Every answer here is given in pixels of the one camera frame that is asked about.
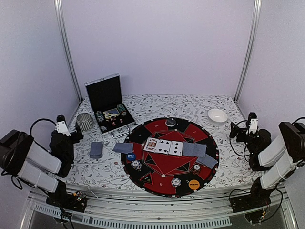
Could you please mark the poker chip row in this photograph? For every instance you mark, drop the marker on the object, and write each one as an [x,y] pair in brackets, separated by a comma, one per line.
[99,116]
[122,109]

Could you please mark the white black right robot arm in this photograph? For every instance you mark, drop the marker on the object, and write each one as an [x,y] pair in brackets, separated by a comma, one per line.
[279,158]

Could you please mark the left aluminium frame post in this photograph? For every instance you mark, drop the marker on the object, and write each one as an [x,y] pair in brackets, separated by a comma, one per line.
[67,52]

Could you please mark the red poker chip stack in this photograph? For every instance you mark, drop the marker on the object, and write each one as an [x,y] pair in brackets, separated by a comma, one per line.
[196,169]

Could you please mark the white ceramic bowl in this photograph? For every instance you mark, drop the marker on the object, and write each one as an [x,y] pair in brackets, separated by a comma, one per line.
[217,117]

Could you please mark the right aluminium frame post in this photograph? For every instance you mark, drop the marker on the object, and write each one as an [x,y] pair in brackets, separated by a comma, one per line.
[249,49]

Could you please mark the boxed playing card deck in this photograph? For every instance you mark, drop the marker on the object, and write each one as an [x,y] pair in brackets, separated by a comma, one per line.
[111,113]

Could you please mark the blue small blind button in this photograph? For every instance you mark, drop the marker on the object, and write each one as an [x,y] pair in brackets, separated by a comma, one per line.
[131,157]

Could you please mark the aluminium frame post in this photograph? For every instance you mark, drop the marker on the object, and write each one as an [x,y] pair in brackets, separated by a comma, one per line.
[67,52]
[249,49]

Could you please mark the clear dealer button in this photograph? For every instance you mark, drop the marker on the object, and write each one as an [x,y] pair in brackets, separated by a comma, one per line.
[170,122]

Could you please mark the round red black poker mat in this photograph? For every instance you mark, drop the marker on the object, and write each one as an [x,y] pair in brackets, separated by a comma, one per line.
[165,167]

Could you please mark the single blue playing card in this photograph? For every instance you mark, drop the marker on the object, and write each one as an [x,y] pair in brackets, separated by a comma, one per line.
[207,161]

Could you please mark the face-down board card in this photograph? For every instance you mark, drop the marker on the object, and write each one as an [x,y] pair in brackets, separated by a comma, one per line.
[188,149]
[199,150]

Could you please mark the right poker chip row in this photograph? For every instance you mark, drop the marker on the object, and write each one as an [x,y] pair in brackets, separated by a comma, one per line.
[122,109]

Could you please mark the face-up clubs card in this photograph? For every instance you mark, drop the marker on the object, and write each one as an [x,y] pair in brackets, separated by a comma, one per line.
[163,146]

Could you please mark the black triangular card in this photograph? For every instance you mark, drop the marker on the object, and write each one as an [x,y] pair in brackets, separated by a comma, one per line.
[147,179]

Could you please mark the orange big blind button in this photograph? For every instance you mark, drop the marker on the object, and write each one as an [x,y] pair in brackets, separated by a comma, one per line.
[194,184]

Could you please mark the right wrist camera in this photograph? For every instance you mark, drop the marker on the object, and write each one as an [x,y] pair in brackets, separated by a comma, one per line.
[252,123]

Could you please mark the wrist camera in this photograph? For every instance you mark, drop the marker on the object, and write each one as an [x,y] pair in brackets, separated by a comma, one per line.
[252,123]
[61,126]

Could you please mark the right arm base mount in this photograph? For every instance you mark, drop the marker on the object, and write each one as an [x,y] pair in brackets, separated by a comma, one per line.
[250,202]

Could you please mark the aluminium front rail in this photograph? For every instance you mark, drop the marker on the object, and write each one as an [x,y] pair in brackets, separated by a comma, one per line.
[135,209]

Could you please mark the red dice set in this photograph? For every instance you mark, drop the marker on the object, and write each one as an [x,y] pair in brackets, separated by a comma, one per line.
[115,122]

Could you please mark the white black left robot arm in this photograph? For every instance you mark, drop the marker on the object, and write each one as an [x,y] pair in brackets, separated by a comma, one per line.
[24,158]

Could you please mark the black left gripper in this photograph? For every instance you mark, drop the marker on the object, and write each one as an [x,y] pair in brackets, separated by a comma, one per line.
[76,138]

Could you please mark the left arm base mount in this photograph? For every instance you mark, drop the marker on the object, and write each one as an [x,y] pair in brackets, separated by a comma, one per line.
[60,198]

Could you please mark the face-up spades card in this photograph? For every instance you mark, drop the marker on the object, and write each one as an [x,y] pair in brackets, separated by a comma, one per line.
[176,148]

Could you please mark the striped grey cup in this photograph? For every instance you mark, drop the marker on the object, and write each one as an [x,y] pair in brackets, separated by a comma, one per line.
[84,121]

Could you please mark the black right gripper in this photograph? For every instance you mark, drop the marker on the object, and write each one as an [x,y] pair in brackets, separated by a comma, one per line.
[242,132]

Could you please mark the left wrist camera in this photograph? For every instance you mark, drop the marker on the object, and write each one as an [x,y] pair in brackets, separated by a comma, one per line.
[61,126]

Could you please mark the aluminium poker chip case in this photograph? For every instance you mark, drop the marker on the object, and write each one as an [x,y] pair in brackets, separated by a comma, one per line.
[105,94]

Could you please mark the face-up king card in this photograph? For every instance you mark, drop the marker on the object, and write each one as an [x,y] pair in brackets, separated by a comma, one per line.
[151,145]

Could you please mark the left poker chip row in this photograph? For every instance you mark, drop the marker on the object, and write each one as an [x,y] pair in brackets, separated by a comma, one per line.
[99,116]

